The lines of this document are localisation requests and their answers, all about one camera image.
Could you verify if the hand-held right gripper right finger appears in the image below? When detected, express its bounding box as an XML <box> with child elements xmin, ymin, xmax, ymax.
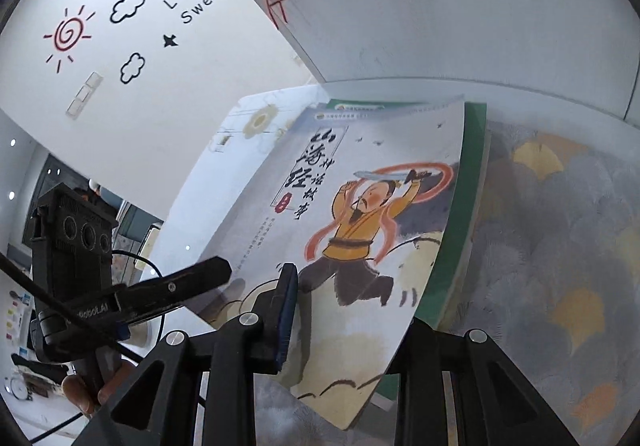
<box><xmin>387</xmin><ymin>317</ymin><xmax>581</xmax><ymax>446</ymax></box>

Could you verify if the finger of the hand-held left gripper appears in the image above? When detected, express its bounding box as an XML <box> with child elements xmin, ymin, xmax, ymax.
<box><xmin>112</xmin><ymin>256</ymin><xmax>234</xmax><ymax>325</ymax></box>

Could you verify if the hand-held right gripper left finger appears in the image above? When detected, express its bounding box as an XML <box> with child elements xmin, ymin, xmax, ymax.
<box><xmin>82</xmin><ymin>263</ymin><xmax>300</xmax><ymax>446</ymax></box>

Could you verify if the white book with warrior figure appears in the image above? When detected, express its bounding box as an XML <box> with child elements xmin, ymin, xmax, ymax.
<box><xmin>192</xmin><ymin>94</ymin><xmax>468</xmax><ymax>431</ymax></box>

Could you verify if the green book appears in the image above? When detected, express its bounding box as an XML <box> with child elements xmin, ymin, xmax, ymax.
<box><xmin>325</xmin><ymin>98</ymin><xmax>492</xmax><ymax>416</ymax></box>

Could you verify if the person's left hand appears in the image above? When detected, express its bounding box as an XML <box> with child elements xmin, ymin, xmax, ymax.
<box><xmin>62</xmin><ymin>365</ymin><xmax>138</xmax><ymax>420</ymax></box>

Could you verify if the small black cloud decal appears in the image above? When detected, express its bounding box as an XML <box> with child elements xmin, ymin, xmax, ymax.
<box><xmin>118</xmin><ymin>52</ymin><xmax>148</xmax><ymax>85</ymax></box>

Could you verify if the medium black cloud decal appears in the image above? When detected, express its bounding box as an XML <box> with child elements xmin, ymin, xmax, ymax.
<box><xmin>109</xmin><ymin>0</ymin><xmax>149</xmax><ymax>25</ymax></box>

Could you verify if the red ribbon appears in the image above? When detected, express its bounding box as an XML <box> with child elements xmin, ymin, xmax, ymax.
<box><xmin>264</xmin><ymin>0</ymin><xmax>292</xmax><ymax>30</ymax></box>

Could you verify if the thin black cable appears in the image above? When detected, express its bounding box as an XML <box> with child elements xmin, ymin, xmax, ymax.
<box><xmin>20</xmin><ymin>248</ymin><xmax>168</xmax><ymax>443</ymax></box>

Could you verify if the thick black cable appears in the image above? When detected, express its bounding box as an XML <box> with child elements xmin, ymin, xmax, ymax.
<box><xmin>0</xmin><ymin>252</ymin><xmax>142</xmax><ymax>363</ymax></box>

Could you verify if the white wall switch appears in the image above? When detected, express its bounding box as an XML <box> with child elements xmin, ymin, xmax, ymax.
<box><xmin>65</xmin><ymin>70</ymin><xmax>104</xmax><ymax>120</ymax></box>

